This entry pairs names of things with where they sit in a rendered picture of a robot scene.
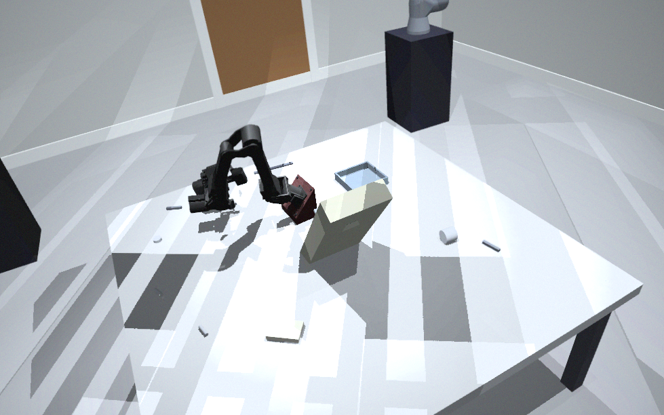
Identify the light blue square tray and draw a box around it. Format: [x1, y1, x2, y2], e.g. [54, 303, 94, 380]
[334, 161, 389, 191]

